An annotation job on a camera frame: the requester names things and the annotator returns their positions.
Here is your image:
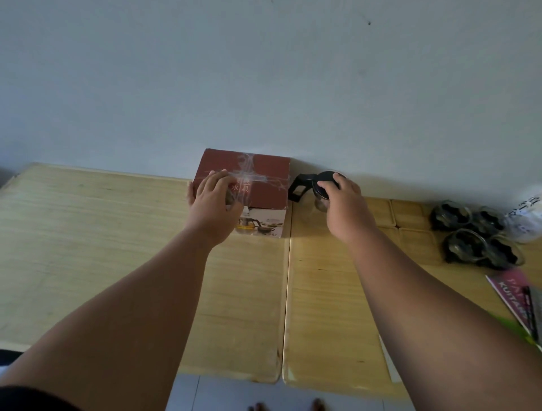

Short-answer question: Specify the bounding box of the green paper sheet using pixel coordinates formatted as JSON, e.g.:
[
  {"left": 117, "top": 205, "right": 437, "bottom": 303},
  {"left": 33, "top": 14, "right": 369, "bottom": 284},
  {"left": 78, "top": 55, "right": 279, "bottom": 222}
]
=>
[{"left": 487, "top": 311, "right": 541, "bottom": 346}]

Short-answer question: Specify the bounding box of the white paper sheet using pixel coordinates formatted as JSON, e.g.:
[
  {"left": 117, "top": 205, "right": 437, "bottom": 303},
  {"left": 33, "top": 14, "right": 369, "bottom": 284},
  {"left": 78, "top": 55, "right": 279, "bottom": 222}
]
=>
[{"left": 378, "top": 335, "right": 403, "bottom": 384}]

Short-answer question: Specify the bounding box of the brown cardboard box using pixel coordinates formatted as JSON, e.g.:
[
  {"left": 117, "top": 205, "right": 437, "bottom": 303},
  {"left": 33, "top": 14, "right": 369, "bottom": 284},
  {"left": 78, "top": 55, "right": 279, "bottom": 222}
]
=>
[{"left": 193, "top": 148, "right": 292, "bottom": 239}]

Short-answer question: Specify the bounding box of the glass cup with black base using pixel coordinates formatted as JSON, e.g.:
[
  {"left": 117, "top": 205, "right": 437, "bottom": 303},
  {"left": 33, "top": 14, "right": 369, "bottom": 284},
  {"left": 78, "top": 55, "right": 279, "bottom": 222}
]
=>
[
  {"left": 443, "top": 229, "right": 488, "bottom": 264},
  {"left": 430, "top": 200, "right": 472, "bottom": 232},
  {"left": 470, "top": 206, "right": 507, "bottom": 236},
  {"left": 478, "top": 237, "right": 526, "bottom": 271}
]

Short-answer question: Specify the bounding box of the white plastic bag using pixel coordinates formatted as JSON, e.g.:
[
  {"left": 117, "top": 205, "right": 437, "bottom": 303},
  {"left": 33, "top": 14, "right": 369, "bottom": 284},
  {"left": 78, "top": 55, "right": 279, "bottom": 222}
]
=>
[{"left": 504, "top": 182, "right": 542, "bottom": 244}]

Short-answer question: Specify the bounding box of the person's left hand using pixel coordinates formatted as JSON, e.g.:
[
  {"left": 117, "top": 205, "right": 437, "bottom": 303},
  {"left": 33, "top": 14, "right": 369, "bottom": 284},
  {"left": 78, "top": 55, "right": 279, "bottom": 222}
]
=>
[{"left": 186, "top": 169, "right": 245, "bottom": 249}]

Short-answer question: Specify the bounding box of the black pen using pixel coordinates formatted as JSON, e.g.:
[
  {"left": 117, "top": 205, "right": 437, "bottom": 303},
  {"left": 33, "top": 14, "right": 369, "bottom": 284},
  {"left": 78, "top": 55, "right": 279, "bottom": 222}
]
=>
[{"left": 523, "top": 286, "right": 539, "bottom": 344}]

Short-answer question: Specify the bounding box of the person's right hand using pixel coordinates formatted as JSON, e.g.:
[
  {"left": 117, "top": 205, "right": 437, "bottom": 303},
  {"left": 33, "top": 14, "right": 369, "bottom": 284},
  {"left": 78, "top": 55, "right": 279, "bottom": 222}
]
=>
[{"left": 317, "top": 173, "right": 376, "bottom": 246}]

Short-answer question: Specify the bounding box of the pink booklet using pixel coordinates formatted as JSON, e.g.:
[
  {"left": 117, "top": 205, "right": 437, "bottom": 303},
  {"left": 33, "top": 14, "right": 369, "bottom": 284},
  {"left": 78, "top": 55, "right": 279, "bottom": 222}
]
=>
[{"left": 486, "top": 271, "right": 542, "bottom": 339}]

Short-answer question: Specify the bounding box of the person's right forearm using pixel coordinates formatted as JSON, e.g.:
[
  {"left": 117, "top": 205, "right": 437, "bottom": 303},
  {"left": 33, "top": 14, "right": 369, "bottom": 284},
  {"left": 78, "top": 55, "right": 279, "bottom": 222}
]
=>
[{"left": 335, "top": 224, "right": 542, "bottom": 411}]

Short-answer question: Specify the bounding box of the glass teapot with black handle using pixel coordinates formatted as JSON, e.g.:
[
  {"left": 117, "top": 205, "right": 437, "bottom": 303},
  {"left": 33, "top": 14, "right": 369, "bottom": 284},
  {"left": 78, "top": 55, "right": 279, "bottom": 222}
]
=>
[{"left": 288, "top": 170, "right": 348, "bottom": 212}]

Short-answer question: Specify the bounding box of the person's left forearm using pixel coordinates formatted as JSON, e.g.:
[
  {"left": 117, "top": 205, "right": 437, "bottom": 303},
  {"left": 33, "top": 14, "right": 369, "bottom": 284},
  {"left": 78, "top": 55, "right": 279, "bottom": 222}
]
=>
[{"left": 0, "top": 226, "right": 233, "bottom": 411}]

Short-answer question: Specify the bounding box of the square bamboo coaster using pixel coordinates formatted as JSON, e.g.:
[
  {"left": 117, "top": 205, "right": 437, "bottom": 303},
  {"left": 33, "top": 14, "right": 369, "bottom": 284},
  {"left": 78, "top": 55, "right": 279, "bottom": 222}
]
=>
[
  {"left": 365, "top": 198, "right": 397, "bottom": 228},
  {"left": 377, "top": 226, "right": 401, "bottom": 247},
  {"left": 398, "top": 227, "right": 440, "bottom": 266},
  {"left": 390, "top": 199, "right": 425, "bottom": 230}
]

